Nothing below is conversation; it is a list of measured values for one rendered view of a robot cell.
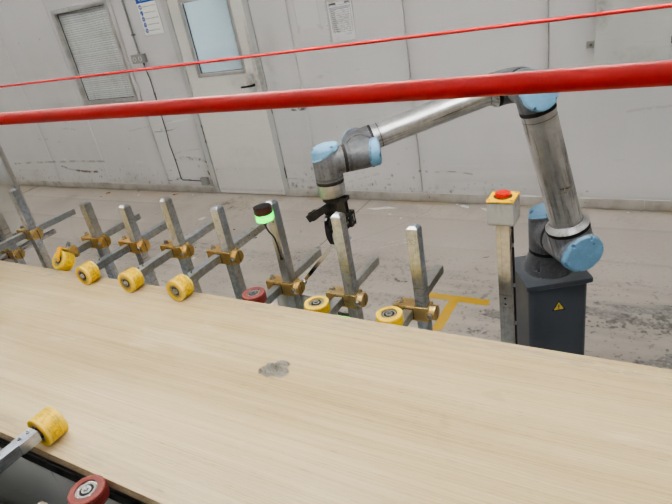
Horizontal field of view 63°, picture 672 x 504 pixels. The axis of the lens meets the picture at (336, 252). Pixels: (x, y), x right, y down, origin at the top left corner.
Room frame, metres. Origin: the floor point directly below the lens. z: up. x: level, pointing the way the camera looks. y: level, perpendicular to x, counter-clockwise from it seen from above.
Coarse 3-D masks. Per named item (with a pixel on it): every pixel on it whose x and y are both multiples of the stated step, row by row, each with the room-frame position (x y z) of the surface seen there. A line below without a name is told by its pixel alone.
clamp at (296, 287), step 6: (276, 276) 1.77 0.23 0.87; (270, 282) 1.73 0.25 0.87; (276, 282) 1.72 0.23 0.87; (282, 282) 1.71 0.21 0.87; (294, 282) 1.70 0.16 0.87; (300, 282) 1.69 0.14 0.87; (282, 288) 1.71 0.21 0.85; (288, 288) 1.69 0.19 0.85; (294, 288) 1.68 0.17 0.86; (300, 288) 1.69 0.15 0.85; (282, 294) 1.71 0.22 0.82; (288, 294) 1.70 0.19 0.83; (294, 294) 1.69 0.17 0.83; (300, 294) 1.68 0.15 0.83
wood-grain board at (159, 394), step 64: (0, 320) 1.78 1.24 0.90; (64, 320) 1.69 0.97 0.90; (128, 320) 1.60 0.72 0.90; (192, 320) 1.52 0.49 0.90; (256, 320) 1.45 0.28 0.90; (320, 320) 1.38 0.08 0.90; (0, 384) 1.36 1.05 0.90; (64, 384) 1.30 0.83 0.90; (128, 384) 1.24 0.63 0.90; (192, 384) 1.19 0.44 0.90; (256, 384) 1.14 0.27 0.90; (320, 384) 1.09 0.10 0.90; (384, 384) 1.04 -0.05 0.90; (448, 384) 1.00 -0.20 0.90; (512, 384) 0.96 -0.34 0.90; (576, 384) 0.92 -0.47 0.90; (640, 384) 0.89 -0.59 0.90; (64, 448) 1.04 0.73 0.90; (128, 448) 0.99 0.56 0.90; (192, 448) 0.95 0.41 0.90; (256, 448) 0.92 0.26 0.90; (320, 448) 0.88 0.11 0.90; (384, 448) 0.85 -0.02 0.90; (448, 448) 0.81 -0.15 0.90; (512, 448) 0.78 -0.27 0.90; (576, 448) 0.75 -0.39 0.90; (640, 448) 0.73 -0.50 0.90
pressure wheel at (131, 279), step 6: (126, 270) 1.83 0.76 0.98; (132, 270) 1.82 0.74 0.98; (138, 270) 1.83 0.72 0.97; (120, 276) 1.81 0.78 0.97; (126, 276) 1.79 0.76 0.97; (132, 276) 1.80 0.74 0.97; (138, 276) 1.81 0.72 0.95; (120, 282) 1.82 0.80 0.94; (126, 282) 1.80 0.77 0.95; (132, 282) 1.78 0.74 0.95; (138, 282) 1.80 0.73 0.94; (126, 288) 1.81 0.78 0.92; (132, 288) 1.79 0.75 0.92
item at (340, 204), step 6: (336, 198) 1.65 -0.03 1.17; (342, 198) 1.64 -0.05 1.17; (348, 198) 1.66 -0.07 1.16; (330, 204) 1.67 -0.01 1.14; (336, 204) 1.66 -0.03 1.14; (342, 204) 1.64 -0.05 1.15; (330, 210) 1.67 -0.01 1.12; (336, 210) 1.66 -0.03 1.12; (342, 210) 1.64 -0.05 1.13; (348, 210) 1.65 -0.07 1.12; (330, 216) 1.66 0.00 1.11; (348, 216) 1.66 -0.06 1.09; (354, 216) 1.68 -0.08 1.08; (324, 222) 1.67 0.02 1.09; (330, 222) 1.65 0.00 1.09; (348, 222) 1.66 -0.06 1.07; (354, 222) 1.68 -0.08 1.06; (330, 228) 1.66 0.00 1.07; (348, 228) 1.65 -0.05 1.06
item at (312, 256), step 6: (312, 252) 1.93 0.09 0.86; (318, 252) 1.93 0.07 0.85; (306, 258) 1.89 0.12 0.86; (312, 258) 1.89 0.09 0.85; (300, 264) 1.85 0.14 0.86; (306, 264) 1.86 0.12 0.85; (294, 270) 1.81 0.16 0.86; (300, 270) 1.82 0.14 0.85; (270, 288) 1.70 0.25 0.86; (276, 288) 1.70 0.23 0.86; (270, 294) 1.66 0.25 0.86; (276, 294) 1.68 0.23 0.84; (270, 300) 1.65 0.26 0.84
